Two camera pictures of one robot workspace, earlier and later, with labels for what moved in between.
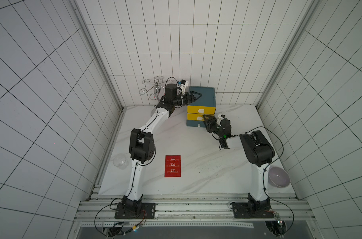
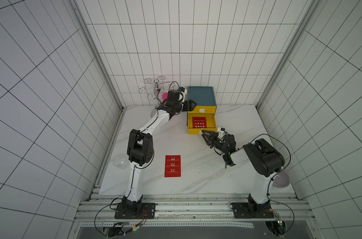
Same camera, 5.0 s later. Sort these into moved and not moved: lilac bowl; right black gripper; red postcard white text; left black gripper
Moved: left black gripper; right black gripper
Not moved: red postcard white text; lilac bowl
